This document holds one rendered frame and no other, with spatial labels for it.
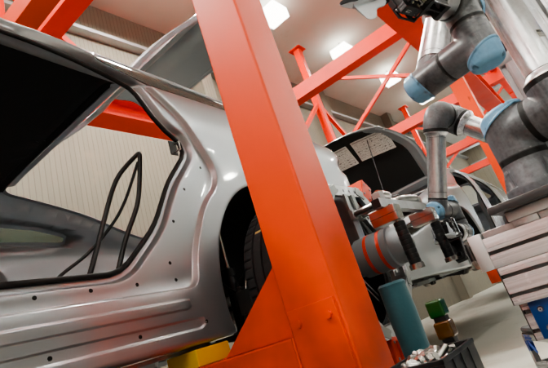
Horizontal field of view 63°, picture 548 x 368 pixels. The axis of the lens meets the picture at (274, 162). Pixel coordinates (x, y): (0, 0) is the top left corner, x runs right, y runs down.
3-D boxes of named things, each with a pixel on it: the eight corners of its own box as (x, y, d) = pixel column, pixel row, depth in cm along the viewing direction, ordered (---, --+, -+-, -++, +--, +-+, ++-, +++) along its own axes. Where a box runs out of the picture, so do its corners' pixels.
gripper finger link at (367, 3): (351, 19, 82) (395, 4, 83) (337, -2, 85) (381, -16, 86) (349, 32, 85) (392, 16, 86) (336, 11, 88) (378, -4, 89)
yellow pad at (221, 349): (203, 365, 147) (199, 349, 148) (232, 356, 139) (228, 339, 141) (169, 377, 136) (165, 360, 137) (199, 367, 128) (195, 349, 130)
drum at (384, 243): (371, 278, 164) (357, 242, 169) (424, 259, 153) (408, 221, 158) (353, 282, 153) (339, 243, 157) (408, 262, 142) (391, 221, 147)
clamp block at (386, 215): (380, 228, 141) (373, 213, 143) (405, 218, 136) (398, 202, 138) (373, 229, 137) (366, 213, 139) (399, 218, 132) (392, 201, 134)
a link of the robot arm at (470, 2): (496, 15, 96) (478, -15, 99) (469, 5, 89) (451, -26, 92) (465, 39, 102) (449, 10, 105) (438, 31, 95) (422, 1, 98)
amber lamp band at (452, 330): (444, 338, 110) (437, 321, 111) (459, 334, 107) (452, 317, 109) (439, 341, 106) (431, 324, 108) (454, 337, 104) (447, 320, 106)
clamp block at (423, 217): (417, 228, 168) (412, 215, 170) (439, 219, 163) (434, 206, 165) (413, 228, 164) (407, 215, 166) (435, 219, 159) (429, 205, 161)
